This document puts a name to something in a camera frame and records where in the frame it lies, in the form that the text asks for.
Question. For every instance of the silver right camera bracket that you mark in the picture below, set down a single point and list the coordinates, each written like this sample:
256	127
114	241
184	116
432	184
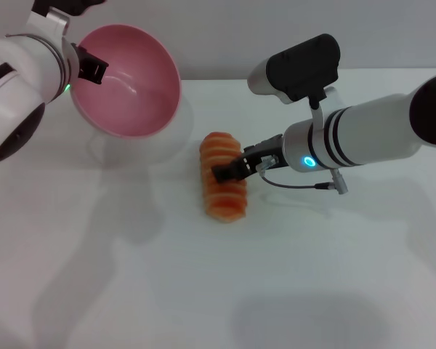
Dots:
323	105

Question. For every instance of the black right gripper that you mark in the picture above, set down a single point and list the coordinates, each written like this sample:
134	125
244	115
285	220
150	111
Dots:
263	156

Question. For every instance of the long golden bread loaf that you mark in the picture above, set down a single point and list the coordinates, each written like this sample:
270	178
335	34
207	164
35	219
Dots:
223	152

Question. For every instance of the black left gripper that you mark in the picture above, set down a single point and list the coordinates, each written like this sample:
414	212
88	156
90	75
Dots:
80	60

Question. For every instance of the silver camera bracket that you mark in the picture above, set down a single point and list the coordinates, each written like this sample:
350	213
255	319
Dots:
323	105
49	23

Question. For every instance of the silver left camera bracket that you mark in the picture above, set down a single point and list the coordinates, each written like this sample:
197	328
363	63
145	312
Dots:
49	23

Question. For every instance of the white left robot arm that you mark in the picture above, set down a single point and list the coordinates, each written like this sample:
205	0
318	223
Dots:
22	83

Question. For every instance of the pink plastic bowl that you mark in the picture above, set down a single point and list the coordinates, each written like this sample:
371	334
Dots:
131	91

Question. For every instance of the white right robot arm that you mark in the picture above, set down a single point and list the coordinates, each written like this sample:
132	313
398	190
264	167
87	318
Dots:
367	134

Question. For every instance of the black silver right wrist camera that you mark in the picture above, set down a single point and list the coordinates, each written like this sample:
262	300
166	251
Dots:
298	69

